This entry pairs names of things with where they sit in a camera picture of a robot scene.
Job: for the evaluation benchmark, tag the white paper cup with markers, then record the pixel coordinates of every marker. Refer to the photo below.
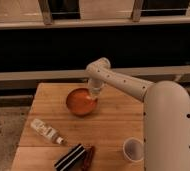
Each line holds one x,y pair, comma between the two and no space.
133,150

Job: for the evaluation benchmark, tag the dark red pouch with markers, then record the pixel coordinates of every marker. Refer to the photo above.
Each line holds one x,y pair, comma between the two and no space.
88,159

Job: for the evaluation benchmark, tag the black white striped box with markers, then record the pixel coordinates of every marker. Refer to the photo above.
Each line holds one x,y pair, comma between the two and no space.
66,162

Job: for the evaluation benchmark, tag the translucent end effector tip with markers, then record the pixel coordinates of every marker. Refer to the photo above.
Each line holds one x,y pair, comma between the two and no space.
94,94

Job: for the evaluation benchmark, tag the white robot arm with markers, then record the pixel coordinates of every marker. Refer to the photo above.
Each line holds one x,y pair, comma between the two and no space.
166,110

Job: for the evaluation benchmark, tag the clear plastic bottle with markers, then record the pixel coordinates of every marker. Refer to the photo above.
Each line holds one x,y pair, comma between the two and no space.
46,131

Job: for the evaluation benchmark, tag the orange ceramic bowl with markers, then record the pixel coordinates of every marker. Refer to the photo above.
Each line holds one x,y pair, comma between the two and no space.
80,103

